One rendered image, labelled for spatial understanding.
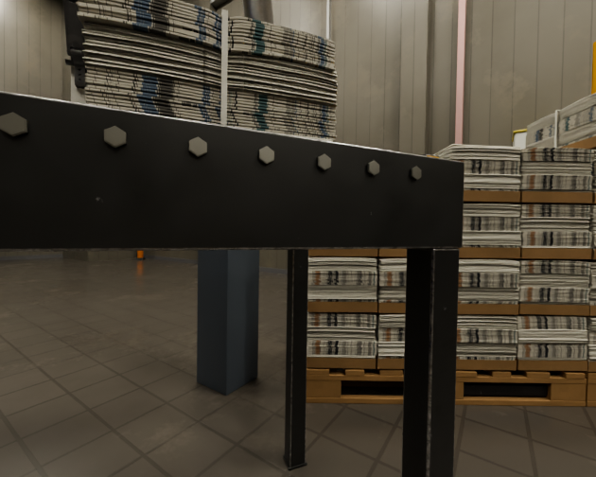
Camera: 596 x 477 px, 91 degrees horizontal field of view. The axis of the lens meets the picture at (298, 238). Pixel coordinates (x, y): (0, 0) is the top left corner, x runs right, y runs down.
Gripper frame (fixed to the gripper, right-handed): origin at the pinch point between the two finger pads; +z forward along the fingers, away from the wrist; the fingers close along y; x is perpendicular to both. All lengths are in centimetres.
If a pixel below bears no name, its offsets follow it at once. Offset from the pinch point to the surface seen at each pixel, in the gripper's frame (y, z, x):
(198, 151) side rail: -31.8, 16.1, -16.6
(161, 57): -13.5, -1.4, -12.6
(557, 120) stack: 21, -31, -179
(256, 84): -14.4, 0.0, -26.3
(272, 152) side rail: -31.8, 15.3, -23.7
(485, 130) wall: 165, -96, -336
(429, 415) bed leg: -31, 47, -46
